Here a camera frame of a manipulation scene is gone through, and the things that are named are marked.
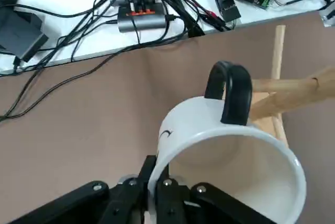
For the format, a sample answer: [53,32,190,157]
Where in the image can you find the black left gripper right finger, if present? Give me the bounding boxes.
[154,175,252,224]

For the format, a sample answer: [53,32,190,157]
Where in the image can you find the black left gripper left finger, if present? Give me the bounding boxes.
[0,155,158,224]

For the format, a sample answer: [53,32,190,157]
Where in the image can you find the white mug black handle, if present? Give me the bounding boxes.
[147,60,308,224]

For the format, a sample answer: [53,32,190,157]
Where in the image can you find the wooden mug stand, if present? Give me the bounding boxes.
[245,25,335,149]

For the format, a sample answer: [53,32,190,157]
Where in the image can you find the black power adapter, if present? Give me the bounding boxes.
[0,8,50,63]

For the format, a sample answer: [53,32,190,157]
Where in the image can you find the black serial connector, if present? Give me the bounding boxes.
[211,0,242,23]

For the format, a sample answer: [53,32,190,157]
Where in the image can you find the black cable on table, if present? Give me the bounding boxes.
[0,39,192,123]

